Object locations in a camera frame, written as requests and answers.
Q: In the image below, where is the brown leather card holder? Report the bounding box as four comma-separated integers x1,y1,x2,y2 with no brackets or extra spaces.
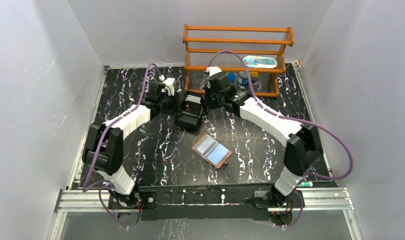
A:
192,133,232,170

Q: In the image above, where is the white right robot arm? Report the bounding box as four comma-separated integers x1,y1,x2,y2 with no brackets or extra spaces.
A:
203,85,323,207

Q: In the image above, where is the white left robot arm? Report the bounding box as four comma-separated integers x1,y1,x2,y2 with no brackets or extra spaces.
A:
82,95,181,208

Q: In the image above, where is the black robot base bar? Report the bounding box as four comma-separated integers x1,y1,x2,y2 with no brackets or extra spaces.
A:
108,183,306,224

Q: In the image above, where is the black card dispenser box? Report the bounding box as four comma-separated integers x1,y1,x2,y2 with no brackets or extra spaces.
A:
174,90,207,135

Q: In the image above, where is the small blue cube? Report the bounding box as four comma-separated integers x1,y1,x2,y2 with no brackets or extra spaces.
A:
227,72,236,83

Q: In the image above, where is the blue white can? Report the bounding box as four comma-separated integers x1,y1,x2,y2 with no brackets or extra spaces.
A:
234,71,249,90

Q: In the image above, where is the blue white packaged item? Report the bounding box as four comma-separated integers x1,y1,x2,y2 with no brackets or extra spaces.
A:
243,55,278,69

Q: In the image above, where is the orange wooden shelf rack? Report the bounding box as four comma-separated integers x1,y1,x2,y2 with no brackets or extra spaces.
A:
182,24,295,98

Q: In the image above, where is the green white marker pen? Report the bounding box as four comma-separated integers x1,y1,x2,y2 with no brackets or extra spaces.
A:
298,181,314,188

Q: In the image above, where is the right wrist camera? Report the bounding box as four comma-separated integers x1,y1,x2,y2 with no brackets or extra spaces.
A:
203,66,234,94

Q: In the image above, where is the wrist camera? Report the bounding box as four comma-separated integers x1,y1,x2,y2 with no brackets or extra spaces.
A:
203,66,234,94
145,77,177,104

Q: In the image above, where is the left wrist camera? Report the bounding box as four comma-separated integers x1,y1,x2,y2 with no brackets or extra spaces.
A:
145,77,177,104

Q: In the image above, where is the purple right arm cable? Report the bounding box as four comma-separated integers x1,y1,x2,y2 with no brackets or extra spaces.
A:
205,49,354,229

